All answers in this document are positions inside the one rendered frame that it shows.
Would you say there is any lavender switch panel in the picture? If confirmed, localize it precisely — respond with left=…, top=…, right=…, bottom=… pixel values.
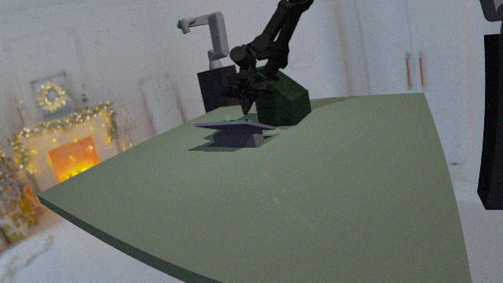
left=194, top=119, right=276, bottom=148

